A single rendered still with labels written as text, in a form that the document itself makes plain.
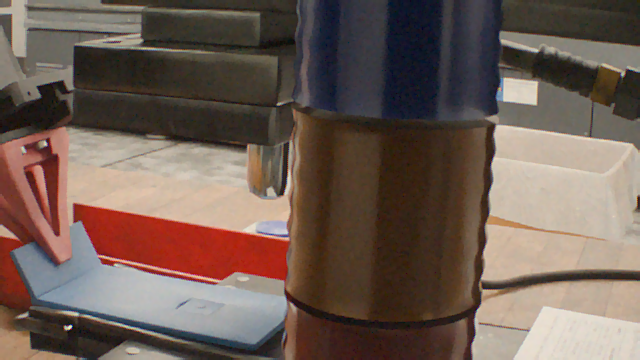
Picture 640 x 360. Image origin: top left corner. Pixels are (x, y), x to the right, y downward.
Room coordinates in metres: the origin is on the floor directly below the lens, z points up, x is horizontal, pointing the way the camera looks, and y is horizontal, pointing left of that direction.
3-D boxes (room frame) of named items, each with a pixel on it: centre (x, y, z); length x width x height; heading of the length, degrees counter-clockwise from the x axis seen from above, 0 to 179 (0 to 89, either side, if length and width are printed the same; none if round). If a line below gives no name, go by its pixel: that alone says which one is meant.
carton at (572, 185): (2.83, -0.71, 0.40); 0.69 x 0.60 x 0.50; 155
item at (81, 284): (0.50, 0.09, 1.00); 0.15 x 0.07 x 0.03; 70
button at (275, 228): (0.85, 0.03, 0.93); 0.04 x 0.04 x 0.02
